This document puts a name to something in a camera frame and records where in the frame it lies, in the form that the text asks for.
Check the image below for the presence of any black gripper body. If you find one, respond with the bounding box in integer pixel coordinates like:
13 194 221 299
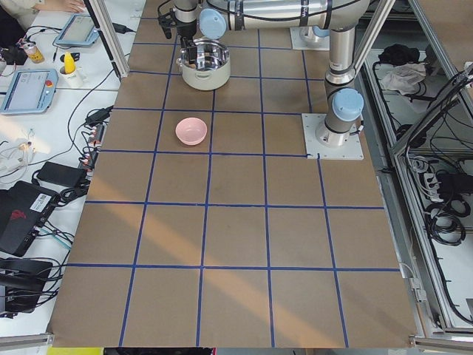
177 20 197 40

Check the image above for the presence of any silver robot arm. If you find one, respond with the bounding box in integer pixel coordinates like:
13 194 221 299
158 1 369 147

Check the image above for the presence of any pale green cooking pot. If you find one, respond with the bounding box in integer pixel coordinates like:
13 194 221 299
176 38 231 91

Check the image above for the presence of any pink bowl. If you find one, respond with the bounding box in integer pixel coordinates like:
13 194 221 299
175 117 208 146

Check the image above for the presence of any far blue teach pendant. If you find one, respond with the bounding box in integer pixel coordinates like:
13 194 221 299
55 14 99 47

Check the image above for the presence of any blue teach pendant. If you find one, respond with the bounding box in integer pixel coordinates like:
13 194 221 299
55 14 99 47
1 69 58 115

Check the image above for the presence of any white cup with banana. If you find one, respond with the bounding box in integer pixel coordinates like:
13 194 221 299
60 52 86 89

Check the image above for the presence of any yellow drink can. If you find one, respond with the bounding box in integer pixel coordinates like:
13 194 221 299
22 42 44 64

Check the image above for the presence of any near blue teach pendant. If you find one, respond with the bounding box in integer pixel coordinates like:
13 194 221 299
1 69 58 115

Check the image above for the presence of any black power adapter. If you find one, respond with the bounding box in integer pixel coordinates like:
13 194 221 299
36 161 86 188

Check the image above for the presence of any brown paper table mat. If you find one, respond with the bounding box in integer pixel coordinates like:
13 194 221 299
50 1 417 348

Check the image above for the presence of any black cloth bundle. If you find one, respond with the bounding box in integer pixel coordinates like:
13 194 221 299
378 44 420 66

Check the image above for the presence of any crumpled white cloth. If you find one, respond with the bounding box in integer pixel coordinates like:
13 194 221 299
380 64 426 95

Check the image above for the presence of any black computer box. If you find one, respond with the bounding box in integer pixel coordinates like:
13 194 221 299
1 258 52 319

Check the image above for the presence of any aluminium frame post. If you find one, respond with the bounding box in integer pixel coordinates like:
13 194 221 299
84 0 130 81

